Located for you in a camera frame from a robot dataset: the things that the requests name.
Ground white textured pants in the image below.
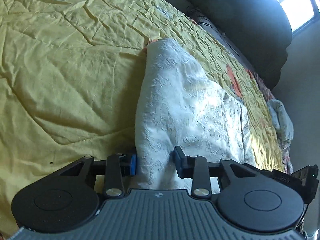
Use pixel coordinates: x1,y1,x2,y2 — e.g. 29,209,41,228
131,38,255,190

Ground folded white printed blanket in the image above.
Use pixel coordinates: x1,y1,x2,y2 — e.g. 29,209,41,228
267,99,294,141

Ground peach crumpled cloth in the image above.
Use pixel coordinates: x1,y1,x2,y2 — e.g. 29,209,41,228
253,72,275,102

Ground yellow carrot print quilt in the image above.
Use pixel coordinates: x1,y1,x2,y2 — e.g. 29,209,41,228
1,0,283,238

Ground dark scalloped headboard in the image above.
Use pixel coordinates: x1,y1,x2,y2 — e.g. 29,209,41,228
187,0,292,89

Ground grey quilted mattress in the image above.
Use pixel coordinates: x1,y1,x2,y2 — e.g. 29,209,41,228
190,10,256,73

